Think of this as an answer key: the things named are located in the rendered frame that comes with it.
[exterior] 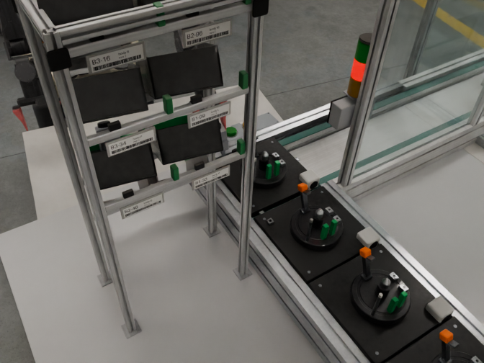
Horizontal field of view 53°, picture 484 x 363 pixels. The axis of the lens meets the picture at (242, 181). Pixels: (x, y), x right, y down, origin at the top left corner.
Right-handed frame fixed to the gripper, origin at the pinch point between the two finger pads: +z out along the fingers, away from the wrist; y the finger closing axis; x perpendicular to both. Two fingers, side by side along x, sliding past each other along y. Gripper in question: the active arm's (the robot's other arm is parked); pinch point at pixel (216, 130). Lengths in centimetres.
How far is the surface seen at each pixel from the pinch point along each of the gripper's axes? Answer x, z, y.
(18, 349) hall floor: 89, 60, -92
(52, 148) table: 45, -12, -49
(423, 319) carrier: -29, 57, 29
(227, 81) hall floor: 213, -47, 56
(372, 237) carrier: -14, 39, 29
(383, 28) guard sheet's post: -32.6, -9.4, 36.6
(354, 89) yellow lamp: -17.6, 0.8, 33.6
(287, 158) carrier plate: 12.7, 13.5, 21.2
